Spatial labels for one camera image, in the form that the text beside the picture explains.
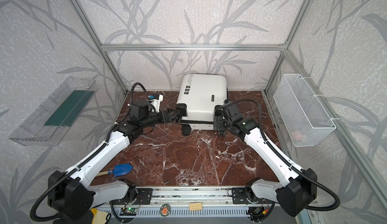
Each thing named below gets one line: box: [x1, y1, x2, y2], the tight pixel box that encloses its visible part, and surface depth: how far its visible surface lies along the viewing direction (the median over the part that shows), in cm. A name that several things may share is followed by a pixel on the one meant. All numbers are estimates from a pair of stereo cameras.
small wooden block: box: [189, 202, 203, 211], surface depth 72 cm
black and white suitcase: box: [175, 73, 228, 136], surface depth 93 cm
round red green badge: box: [159, 203, 171, 217], surface depth 71 cm
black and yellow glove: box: [90, 207, 109, 224], surface depth 68 cm
